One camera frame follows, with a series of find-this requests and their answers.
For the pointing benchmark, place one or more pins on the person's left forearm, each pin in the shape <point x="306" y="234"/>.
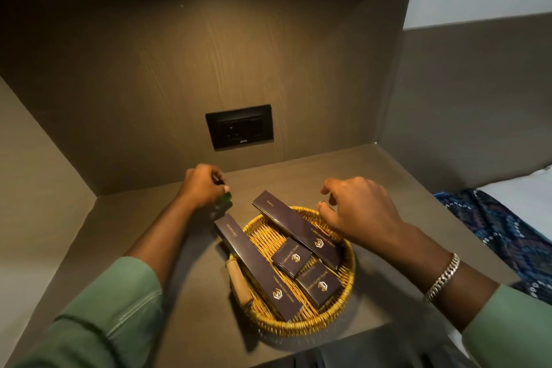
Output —
<point x="129" y="285"/>

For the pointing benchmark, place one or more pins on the person's right thumb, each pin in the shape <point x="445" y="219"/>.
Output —
<point x="332" y="186"/>

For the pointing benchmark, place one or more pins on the person's right forearm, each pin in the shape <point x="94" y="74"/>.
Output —
<point x="465" y="294"/>

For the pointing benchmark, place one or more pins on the medium brown box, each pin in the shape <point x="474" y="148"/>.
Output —
<point x="320" y="283"/>

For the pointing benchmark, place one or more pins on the round yellow wicker basket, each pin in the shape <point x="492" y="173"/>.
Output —
<point x="267" y="238"/>

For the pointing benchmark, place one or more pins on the blue patterned cloth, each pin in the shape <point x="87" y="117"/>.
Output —
<point x="504" y="234"/>

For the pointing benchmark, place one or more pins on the white bed sheet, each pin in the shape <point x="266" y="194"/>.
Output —
<point x="524" y="195"/>

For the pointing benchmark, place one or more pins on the person's left fingers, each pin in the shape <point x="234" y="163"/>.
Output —
<point x="219" y="180"/>

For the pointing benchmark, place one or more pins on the small brown box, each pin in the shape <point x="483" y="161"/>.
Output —
<point x="291" y="257"/>

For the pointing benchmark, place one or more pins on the small green object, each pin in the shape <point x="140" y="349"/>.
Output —
<point x="225" y="200"/>

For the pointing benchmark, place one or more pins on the person's right hand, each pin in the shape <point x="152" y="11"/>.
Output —
<point x="366" y="212"/>

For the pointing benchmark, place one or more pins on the person's left hand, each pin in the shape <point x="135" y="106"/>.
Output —
<point x="199" y="186"/>

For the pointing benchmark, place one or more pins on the black wall socket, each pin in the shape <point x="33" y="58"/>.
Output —
<point x="239" y="127"/>

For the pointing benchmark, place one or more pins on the long brown box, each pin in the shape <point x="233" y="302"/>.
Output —
<point x="293" y="225"/>
<point x="254" y="266"/>

